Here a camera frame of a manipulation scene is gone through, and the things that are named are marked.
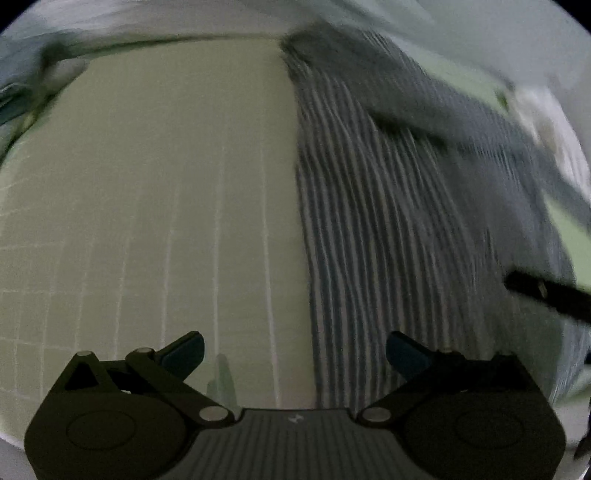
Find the blue plaid shirt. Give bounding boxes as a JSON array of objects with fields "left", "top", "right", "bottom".
[{"left": 279, "top": 23, "right": 591, "bottom": 411}]

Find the white garment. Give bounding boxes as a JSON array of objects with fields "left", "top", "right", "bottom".
[{"left": 508, "top": 85, "right": 591, "bottom": 185}]

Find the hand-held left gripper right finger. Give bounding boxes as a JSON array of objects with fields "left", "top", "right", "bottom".
[{"left": 356, "top": 330, "right": 542, "bottom": 425}]

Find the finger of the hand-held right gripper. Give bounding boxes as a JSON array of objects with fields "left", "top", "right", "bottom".
[{"left": 505, "top": 270, "right": 591, "bottom": 326}]

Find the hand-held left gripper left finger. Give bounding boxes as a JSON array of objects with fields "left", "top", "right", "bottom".
[{"left": 48, "top": 330, "right": 236, "bottom": 425}]

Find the folded blue-grey blanket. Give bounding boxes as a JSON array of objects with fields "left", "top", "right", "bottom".
[{"left": 0, "top": 37, "right": 88, "bottom": 158}]

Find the pale blue carrot-print sheet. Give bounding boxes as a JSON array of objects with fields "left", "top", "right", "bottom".
[{"left": 9, "top": 0, "right": 462, "bottom": 51}]

